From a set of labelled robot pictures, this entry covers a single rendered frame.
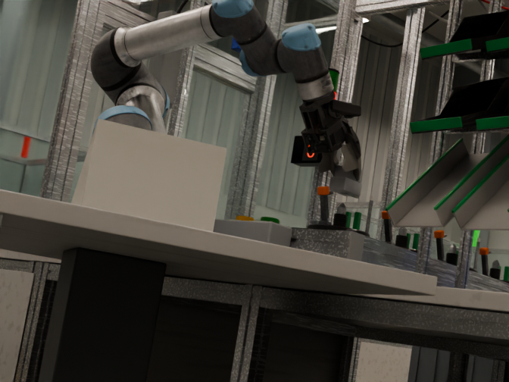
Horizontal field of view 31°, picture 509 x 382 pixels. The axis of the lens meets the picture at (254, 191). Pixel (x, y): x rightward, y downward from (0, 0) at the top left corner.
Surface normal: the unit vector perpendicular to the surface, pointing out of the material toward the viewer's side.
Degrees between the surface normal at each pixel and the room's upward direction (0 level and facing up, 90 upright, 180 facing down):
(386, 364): 90
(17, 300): 90
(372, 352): 90
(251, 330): 90
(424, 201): 45
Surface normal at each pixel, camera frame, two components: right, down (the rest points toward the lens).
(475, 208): 0.62, -0.03
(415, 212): -0.44, -0.84
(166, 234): 0.35, -0.10
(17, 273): -0.65, -0.22
